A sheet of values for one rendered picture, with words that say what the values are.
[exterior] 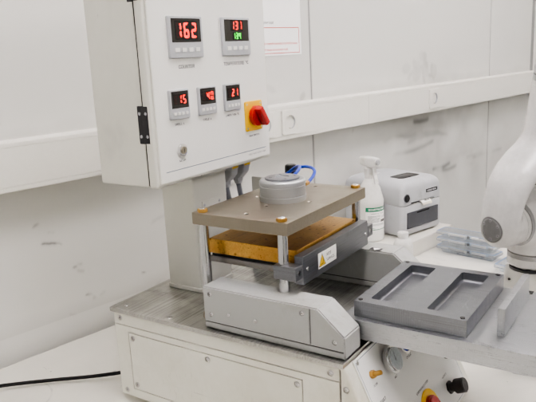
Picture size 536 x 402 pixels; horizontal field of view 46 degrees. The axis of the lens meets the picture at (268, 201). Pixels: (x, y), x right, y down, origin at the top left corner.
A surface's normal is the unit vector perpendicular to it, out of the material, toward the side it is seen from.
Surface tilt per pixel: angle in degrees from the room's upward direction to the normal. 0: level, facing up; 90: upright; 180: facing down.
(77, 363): 0
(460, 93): 90
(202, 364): 90
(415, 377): 65
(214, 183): 90
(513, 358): 90
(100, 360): 0
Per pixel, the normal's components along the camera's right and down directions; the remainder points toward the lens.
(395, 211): -0.76, 0.19
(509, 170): -0.67, -0.45
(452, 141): 0.72, 0.12
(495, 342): -0.05, -0.97
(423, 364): 0.74, -0.33
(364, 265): -0.54, 0.22
